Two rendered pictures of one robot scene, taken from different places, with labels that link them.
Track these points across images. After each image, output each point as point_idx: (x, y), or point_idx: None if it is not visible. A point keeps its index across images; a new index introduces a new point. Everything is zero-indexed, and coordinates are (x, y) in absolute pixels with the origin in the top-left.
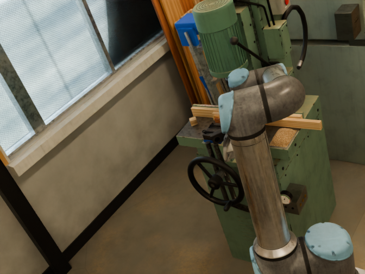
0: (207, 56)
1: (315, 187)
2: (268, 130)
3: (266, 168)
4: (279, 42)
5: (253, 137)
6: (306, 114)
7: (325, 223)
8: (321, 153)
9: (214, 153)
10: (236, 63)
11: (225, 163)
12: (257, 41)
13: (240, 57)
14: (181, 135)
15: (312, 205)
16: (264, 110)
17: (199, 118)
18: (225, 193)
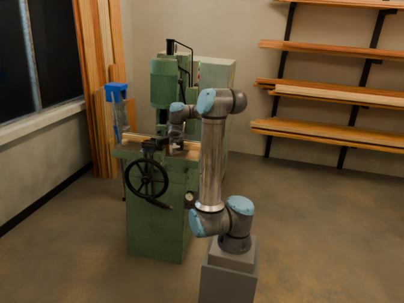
0: (153, 92)
1: None
2: (181, 151)
3: (222, 143)
4: (194, 98)
5: (222, 118)
6: None
7: (236, 195)
8: (196, 181)
9: None
10: (172, 101)
11: (154, 167)
12: (180, 95)
13: (175, 98)
14: (116, 149)
15: None
16: (232, 101)
17: (128, 142)
18: (147, 191)
